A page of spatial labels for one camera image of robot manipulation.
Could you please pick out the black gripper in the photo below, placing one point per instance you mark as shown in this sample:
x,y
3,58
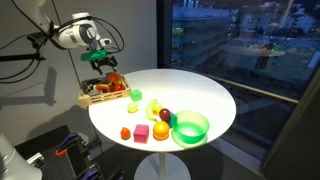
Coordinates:
x,y
102,61

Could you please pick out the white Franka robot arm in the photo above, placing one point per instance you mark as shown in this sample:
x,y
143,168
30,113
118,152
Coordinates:
x,y
76,35

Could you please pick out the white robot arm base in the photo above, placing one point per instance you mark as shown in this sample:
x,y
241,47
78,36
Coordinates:
x,y
13,160

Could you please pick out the black white zebra block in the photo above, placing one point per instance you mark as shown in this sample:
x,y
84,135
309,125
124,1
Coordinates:
x,y
89,85

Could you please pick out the dark grey block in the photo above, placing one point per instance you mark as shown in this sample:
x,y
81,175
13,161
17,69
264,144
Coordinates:
x,y
94,93

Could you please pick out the wooden box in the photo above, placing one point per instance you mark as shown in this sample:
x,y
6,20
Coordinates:
x,y
100,99

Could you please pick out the green foam block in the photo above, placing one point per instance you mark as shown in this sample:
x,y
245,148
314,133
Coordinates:
x,y
136,95

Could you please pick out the pink block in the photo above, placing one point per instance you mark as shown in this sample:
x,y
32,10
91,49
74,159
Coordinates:
x,y
141,133

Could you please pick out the teal block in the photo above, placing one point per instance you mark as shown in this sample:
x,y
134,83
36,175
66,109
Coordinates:
x,y
171,119

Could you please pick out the red toy tomato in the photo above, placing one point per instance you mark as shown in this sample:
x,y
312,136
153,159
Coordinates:
x,y
119,87

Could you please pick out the yellow toy banana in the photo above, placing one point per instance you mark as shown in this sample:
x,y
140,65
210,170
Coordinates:
x,y
150,111

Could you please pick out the yellow toy fruit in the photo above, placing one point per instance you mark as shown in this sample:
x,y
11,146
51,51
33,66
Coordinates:
x,y
157,108

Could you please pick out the small red-orange toy fruit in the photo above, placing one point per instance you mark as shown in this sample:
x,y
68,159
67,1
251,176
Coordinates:
x,y
125,133

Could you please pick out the dark red toy plum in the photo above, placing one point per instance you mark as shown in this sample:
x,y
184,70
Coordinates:
x,y
164,114

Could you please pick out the purple clamp orange tip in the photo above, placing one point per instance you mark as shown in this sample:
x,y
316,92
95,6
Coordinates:
x,y
68,140

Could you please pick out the toy orange fruit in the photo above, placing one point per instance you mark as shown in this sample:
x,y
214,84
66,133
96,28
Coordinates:
x,y
161,130

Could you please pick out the green plastic bowl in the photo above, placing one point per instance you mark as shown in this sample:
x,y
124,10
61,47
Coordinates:
x,y
190,131

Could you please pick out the purple spring clamp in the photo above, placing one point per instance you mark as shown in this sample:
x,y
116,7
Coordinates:
x,y
89,174

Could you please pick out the black mounting platform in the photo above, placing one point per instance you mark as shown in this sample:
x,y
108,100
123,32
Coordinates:
x,y
56,166

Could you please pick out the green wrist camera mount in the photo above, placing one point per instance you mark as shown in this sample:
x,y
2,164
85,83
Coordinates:
x,y
93,55

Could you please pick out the dark window frame post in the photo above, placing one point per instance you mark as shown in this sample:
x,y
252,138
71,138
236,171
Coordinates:
x,y
164,33

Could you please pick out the black camera on stand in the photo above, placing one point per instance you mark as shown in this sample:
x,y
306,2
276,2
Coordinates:
x,y
35,36

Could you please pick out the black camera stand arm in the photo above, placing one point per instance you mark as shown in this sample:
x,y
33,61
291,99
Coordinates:
x,y
20,57

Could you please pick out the white table pedestal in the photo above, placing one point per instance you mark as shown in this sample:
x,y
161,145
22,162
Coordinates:
x,y
161,166

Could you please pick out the silver metal bracket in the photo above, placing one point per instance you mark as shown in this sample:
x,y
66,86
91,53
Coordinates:
x,y
35,159

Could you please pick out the metal window rail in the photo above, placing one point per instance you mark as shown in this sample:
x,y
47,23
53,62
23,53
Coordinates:
x,y
260,90

